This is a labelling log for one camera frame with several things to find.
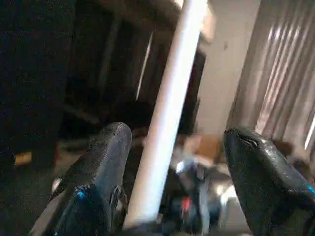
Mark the grey pleated curtain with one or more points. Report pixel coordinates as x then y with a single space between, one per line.
280 73

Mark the white plastic table leg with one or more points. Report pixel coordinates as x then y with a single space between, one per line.
167 108

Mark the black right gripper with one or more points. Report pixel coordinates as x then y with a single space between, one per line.
189 206

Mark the black cabinet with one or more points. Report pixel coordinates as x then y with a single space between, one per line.
59 64

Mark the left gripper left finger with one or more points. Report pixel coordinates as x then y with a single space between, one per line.
93 191

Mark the small brown label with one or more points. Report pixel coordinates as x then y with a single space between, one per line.
22 158

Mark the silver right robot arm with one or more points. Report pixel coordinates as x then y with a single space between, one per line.
229 196

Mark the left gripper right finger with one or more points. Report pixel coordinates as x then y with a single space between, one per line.
270 191

